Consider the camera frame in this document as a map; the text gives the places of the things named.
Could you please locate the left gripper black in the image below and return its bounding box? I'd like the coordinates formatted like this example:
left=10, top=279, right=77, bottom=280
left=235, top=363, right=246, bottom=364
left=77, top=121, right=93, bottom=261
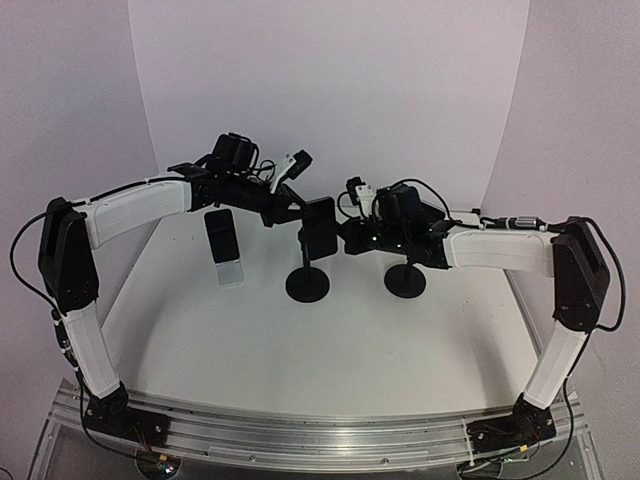
left=224, top=172, right=313, bottom=227

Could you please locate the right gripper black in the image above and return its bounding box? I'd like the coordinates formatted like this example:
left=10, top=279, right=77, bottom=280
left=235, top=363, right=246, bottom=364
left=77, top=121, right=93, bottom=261
left=342, top=215, right=410, bottom=253

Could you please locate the black phone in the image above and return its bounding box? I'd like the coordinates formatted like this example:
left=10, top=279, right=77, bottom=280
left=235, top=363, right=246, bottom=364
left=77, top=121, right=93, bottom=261
left=302, top=197, right=338, bottom=261
left=204, top=209, right=240, bottom=264
left=419, top=201, right=447, bottom=226

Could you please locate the black phone stand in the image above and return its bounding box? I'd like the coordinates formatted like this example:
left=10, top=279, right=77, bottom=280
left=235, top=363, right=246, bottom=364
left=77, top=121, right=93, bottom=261
left=285, top=227, right=330, bottom=303
left=383, top=259, right=427, bottom=299

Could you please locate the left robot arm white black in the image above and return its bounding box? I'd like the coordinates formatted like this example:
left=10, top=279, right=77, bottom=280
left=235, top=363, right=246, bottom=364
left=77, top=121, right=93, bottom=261
left=20, top=133, right=313, bottom=435

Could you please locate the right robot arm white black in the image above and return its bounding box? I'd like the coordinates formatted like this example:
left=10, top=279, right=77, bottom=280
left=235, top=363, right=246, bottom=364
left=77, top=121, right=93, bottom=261
left=338, top=177, right=627, bottom=410

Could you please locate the clear acrylic phone stand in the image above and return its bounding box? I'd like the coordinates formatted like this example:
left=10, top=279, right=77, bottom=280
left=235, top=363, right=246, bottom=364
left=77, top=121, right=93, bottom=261
left=215, top=259, right=244, bottom=288

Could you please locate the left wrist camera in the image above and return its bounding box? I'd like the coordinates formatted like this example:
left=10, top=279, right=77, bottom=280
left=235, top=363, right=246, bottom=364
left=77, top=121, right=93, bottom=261
left=269, top=150, right=313, bottom=194

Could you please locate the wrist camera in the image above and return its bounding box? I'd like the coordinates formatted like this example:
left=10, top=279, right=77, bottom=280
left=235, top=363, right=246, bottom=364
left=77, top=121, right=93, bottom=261
left=269, top=150, right=313, bottom=194
left=346, top=176, right=376, bottom=218

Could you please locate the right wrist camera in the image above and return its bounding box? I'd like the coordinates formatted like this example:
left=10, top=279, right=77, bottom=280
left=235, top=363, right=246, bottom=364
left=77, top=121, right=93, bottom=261
left=346, top=176, right=376, bottom=218

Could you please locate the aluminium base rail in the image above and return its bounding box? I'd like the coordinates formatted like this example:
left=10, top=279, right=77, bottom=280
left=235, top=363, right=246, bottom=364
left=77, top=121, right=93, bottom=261
left=28, top=382, right=602, bottom=479

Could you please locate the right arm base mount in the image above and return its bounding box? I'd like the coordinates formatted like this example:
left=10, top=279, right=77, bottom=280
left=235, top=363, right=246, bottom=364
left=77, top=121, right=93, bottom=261
left=466, top=394, right=556, bottom=453

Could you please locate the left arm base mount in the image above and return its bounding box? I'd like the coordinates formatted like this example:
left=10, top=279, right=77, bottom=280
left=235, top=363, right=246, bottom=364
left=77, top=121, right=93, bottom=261
left=82, top=383, right=170, bottom=447

